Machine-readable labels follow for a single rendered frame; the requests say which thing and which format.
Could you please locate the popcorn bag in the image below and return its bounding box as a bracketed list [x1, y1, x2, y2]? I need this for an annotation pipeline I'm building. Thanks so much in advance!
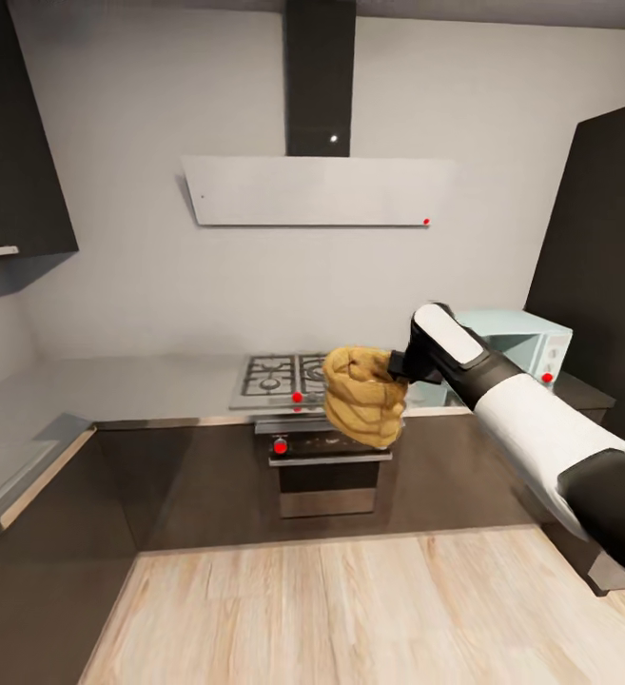
[322, 345, 410, 448]

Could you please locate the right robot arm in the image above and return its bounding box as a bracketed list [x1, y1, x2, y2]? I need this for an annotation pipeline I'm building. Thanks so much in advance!
[387, 303, 625, 572]

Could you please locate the microwave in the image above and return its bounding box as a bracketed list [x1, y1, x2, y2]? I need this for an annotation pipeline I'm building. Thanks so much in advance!
[453, 309, 572, 382]

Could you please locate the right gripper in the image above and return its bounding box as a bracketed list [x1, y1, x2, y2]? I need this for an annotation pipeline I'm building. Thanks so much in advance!
[387, 348, 445, 385]

